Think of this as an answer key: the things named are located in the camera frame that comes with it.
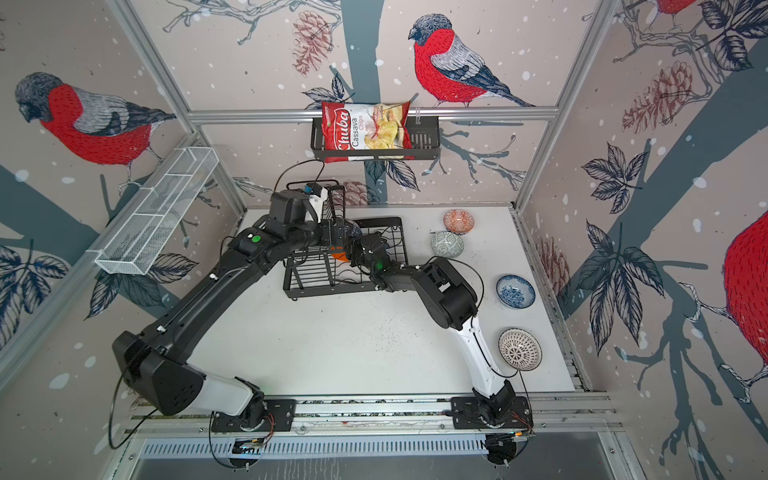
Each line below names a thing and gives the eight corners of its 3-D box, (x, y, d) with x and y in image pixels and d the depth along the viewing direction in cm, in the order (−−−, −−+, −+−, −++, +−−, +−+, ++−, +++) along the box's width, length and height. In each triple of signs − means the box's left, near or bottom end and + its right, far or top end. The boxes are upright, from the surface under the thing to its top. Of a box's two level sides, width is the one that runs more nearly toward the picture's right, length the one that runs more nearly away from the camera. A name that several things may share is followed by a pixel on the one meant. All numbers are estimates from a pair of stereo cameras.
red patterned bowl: (445, 240, 112) (447, 233, 109) (442, 216, 120) (443, 209, 117) (475, 240, 112) (477, 233, 109) (469, 216, 120) (471, 209, 117)
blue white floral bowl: (497, 311, 94) (502, 304, 90) (490, 282, 101) (494, 274, 97) (533, 311, 94) (539, 304, 90) (523, 282, 101) (529, 274, 97)
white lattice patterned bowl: (491, 353, 85) (495, 347, 81) (504, 327, 90) (509, 321, 86) (529, 378, 80) (536, 374, 77) (541, 349, 85) (548, 344, 82)
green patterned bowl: (431, 257, 107) (433, 250, 104) (429, 238, 113) (431, 231, 110) (463, 257, 107) (465, 250, 104) (459, 238, 113) (461, 231, 110)
